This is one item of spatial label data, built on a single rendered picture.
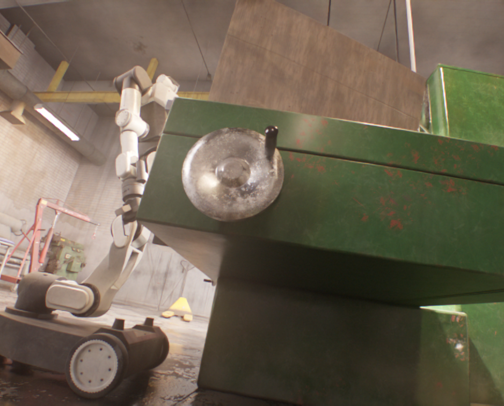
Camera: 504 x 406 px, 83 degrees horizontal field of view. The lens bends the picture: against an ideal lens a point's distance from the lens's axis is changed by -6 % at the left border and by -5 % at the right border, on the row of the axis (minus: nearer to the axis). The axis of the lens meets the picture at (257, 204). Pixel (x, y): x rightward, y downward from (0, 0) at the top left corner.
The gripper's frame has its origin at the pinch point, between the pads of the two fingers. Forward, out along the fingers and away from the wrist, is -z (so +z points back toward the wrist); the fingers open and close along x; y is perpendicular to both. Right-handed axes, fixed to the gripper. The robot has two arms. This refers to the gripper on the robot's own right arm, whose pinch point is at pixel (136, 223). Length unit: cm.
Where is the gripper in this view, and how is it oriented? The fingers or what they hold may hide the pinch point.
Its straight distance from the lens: 124.4
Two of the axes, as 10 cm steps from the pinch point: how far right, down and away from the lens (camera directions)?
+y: 4.3, 2.8, 8.6
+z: -2.5, -8.8, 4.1
